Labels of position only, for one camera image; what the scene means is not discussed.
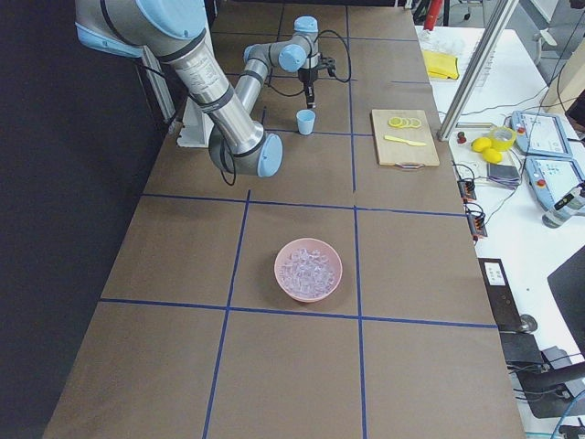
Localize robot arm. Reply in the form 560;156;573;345
75;0;320;177

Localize aluminium frame post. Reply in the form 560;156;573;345
437;0;519;141

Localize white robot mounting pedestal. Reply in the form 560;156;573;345
169;98;214;149

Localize yellow cloth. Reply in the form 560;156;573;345
422;50;460;80

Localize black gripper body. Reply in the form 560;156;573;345
298;68;319;90

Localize upper teach pendant tablet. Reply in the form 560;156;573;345
510;111;573;158

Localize purple notebook stack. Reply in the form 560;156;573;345
487;163;521;188

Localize bamboo cutting board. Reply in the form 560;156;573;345
370;109;440;169

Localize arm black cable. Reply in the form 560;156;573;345
269;29;354;98

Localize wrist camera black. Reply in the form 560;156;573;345
317;55;337;79

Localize pink bowl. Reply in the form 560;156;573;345
273;238;343;303

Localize light blue paper cup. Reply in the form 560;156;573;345
296;109;316;135

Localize pile of clear ice cubes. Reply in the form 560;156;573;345
277;248;336;300

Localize yellow plastic knife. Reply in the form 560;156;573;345
384;135;427;146

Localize whole yellow lemon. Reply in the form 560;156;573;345
472;136;492;153
482;147;503;165

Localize lower teach pendant tablet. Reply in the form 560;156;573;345
525;155;584;210

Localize teach pendant tablet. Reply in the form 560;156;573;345
525;155;584;210
510;111;573;158

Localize yellow tape roll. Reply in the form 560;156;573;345
488;126;516;152

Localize top lemon slice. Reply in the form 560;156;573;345
388;117;403;128

